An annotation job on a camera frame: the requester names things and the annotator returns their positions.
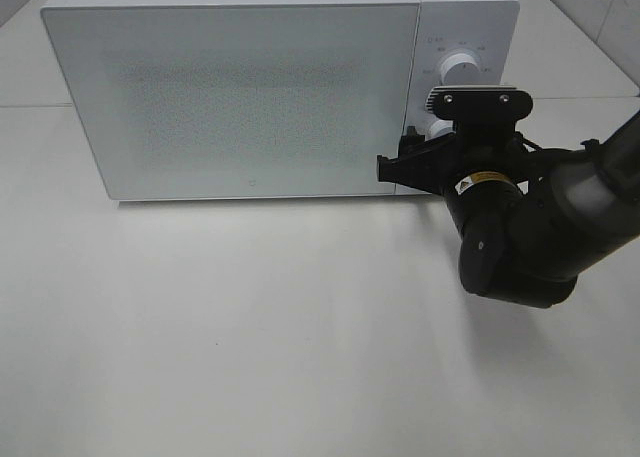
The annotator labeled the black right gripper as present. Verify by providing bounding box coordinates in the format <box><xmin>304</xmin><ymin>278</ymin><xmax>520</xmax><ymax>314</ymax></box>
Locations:
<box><xmin>376</xmin><ymin>117</ymin><xmax>530</xmax><ymax>236</ymax></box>

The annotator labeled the white timer knob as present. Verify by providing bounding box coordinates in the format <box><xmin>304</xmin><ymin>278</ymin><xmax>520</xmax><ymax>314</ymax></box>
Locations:
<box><xmin>428</xmin><ymin>120</ymin><xmax>453</xmax><ymax>139</ymax></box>

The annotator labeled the white power knob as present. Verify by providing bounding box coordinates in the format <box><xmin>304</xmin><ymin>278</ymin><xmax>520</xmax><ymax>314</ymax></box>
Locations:
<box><xmin>438</xmin><ymin>51</ymin><xmax>480</xmax><ymax>86</ymax></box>

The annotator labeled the white microwave door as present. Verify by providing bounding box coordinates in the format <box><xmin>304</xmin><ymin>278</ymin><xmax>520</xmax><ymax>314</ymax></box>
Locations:
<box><xmin>42</xmin><ymin>4</ymin><xmax>418</xmax><ymax>201</ymax></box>

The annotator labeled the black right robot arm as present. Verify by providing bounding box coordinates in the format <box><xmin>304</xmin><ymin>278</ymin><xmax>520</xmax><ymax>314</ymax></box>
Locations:
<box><xmin>377</xmin><ymin>117</ymin><xmax>639</xmax><ymax>308</ymax></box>

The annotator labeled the white microwave oven body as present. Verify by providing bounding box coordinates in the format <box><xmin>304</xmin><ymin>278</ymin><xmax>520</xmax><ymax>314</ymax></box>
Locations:
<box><xmin>39</xmin><ymin>0</ymin><xmax>521</xmax><ymax>209</ymax></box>

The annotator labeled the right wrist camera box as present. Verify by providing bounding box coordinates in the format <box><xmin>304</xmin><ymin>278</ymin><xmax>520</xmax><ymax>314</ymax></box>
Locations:
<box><xmin>425</xmin><ymin>85</ymin><xmax>533</xmax><ymax>125</ymax></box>

